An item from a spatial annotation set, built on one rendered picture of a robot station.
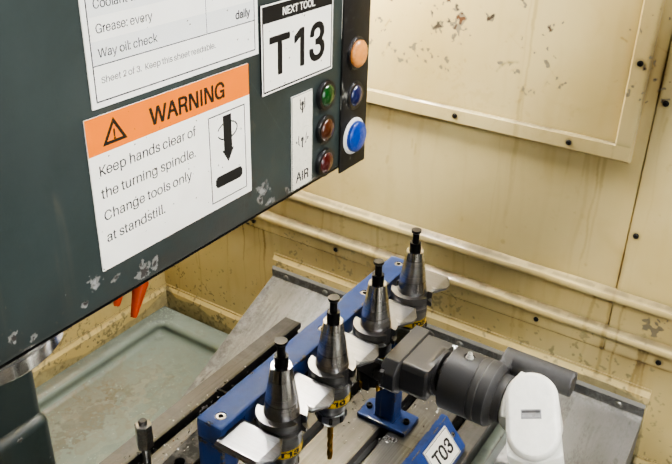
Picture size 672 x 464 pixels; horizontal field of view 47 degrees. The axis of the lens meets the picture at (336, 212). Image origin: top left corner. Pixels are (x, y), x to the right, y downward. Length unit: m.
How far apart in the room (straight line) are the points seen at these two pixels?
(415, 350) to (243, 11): 0.64
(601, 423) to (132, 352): 1.19
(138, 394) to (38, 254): 1.55
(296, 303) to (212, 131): 1.31
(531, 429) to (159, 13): 0.68
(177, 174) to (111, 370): 1.58
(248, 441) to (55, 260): 0.49
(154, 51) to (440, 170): 1.10
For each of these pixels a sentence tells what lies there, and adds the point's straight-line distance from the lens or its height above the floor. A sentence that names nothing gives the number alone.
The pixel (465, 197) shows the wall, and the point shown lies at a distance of 1.56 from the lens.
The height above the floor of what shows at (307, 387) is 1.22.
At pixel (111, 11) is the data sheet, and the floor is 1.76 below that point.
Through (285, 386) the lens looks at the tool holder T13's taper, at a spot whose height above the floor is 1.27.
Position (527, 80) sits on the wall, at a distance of 1.43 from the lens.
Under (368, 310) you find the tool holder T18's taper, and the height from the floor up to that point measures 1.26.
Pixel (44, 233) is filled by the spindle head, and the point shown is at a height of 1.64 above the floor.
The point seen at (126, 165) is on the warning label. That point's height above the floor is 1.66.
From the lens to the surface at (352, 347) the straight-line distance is 1.08.
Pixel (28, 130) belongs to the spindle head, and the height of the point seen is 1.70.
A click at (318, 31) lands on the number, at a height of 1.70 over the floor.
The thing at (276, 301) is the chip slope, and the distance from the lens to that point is 1.88.
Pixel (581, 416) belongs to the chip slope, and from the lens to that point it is 1.64.
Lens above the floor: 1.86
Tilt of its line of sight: 27 degrees down
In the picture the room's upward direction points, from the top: 2 degrees clockwise
